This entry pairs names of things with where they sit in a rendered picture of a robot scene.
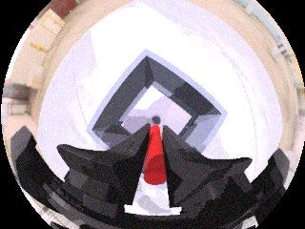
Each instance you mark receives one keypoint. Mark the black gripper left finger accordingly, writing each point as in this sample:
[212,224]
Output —
[120,166]

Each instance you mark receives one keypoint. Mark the red peg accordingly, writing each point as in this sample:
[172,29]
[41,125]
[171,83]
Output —
[154,168]

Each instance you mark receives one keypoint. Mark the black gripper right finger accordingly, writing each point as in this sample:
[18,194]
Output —
[188,170]

